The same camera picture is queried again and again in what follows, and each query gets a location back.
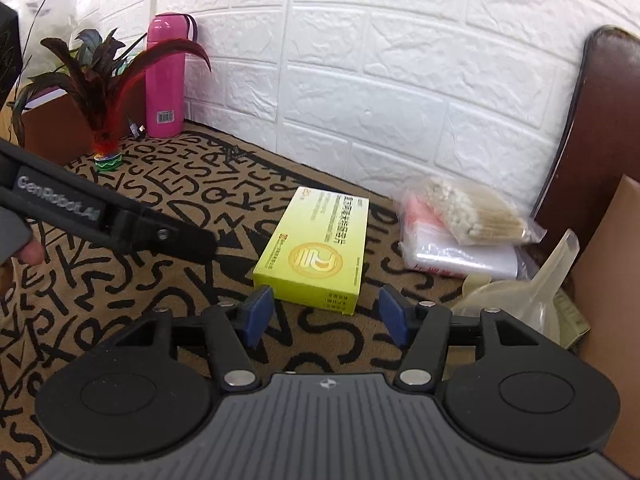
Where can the white plastic bag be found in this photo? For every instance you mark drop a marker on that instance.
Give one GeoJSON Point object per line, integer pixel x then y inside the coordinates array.
{"type": "Point", "coordinates": [55, 15]}

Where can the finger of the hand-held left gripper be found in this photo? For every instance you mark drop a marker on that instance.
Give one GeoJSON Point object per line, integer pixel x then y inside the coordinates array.
{"type": "Point", "coordinates": [170, 237]}

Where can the pink thermos bottle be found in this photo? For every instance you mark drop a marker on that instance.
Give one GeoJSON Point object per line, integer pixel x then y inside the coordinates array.
{"type": "Point", "coordinates": [167, 75]}

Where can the clear plastic funnel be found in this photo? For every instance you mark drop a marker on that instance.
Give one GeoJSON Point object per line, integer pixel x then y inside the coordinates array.
{"type": "Point", "coordinates": [550, 280]}

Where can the yellow medicine box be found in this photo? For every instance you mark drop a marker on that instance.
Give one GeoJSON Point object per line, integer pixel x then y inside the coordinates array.
{"type": "Point", "coordinates": [310, 260]}

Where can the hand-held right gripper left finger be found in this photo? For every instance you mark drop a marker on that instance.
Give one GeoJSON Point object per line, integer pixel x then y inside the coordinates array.
{"type": "Point", "coordinates": [257, 317]}

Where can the red feather shuttlecock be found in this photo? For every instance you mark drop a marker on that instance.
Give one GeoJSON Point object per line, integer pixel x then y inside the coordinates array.
{"type": "Point", "coordinates": [107, 142]}

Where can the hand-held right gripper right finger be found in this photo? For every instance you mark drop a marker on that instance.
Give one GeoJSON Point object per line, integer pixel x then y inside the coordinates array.
{"type": "Point", "coordinates": [392, 316]}

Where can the dark brown headboard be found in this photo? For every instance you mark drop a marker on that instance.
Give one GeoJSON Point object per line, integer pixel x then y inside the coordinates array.
{"type": "Point", "coordinates": [610, 125]}

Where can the cotton swab bag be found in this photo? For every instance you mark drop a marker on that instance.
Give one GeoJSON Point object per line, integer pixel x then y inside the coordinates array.
{"type": "Point", "coordinates": [475, 215]}

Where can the small green box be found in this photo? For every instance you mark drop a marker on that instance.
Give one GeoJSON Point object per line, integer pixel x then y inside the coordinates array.
{"type": "Point", "coordinates": [572, 322]}

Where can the person's left hand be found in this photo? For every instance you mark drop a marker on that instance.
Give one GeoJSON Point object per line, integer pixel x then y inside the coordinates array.
{"type": "Point", "coordinates": [31, 254]}

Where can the black box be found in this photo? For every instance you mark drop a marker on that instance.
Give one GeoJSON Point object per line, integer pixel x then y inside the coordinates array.
{"type": "Point", "coordinates": [10, 55]}

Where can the clear zip bag pack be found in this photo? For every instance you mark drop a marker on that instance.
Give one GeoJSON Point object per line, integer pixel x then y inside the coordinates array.
{"type": "Point", "coordinates": [450, 260]}

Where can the brown storage box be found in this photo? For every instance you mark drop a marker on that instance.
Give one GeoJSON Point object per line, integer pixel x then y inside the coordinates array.
{"type": "Point", "coordinates": [50, 120]}

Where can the letter print mat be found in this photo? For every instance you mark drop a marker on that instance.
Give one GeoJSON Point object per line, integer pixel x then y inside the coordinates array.
{"type": "Point", "coordinates": [150, 272]}

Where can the brown cardboard box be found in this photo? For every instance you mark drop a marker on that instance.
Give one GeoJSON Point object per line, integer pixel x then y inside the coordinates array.
{"type": "Point", "coordinates": [610, 285]}

